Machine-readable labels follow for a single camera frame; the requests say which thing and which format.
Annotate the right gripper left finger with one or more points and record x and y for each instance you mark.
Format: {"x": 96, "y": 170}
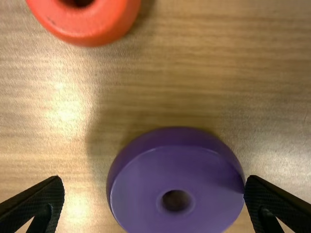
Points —
{"x": 24, "y": 202}

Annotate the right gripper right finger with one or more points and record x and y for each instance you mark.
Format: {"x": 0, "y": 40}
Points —
{"x": 257, "y": 194}

